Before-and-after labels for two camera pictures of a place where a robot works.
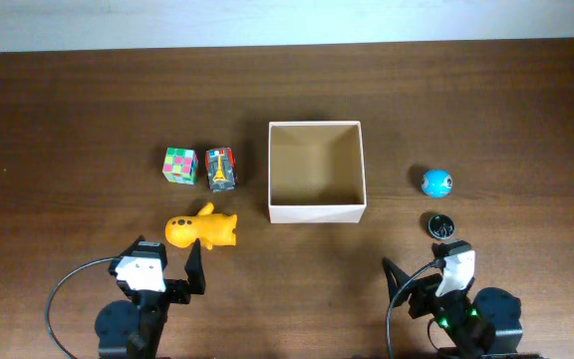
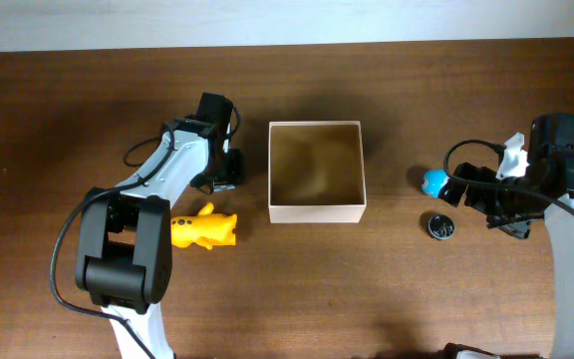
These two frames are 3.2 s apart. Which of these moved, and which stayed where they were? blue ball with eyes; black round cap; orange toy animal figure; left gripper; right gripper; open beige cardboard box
Moved: left gripper; right gripper
Stayed: black round cap; blue ball with eyes; orange toy animal figure; open beige cardboard box
